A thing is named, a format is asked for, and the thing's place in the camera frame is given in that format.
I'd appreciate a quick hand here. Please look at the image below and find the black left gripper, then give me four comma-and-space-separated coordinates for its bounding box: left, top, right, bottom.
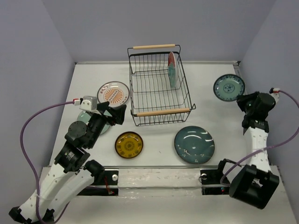
88, 101, 128, 148

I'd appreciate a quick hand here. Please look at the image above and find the small blue floral plate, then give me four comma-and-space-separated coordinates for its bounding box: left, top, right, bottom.
213, 74, 245, 102

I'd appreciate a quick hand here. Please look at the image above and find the red teal flower plate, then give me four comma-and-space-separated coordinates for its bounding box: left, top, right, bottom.
168, 52, 179, 88

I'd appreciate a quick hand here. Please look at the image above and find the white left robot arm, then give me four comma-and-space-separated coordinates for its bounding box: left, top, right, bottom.
9, 97, 127, 224

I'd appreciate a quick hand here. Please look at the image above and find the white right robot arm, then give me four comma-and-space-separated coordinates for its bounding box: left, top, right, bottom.
215, 89, 279, 210

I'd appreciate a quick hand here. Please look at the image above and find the white plate orange sunburst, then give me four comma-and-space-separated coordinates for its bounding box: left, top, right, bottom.
97, 81, 129, 107

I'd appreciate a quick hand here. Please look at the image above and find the pale green plate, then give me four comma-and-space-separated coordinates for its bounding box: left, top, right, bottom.
77, 111, 110, 135

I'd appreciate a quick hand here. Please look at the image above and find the yellow brown rimmed plate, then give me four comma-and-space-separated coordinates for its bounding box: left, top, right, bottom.
114, 132, 144, 159

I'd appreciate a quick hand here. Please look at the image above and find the large dark teal plate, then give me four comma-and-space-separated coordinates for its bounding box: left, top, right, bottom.
174, 126, 215, 165

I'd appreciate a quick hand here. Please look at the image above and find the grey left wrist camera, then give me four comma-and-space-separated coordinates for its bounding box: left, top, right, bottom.
80, 96, 98, 111

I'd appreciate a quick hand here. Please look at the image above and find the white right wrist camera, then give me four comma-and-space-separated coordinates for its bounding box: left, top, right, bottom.
269, 88, 280, 104

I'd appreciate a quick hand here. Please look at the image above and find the black wire dish rack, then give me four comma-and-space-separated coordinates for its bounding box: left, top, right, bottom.
127, 44, 196, 126

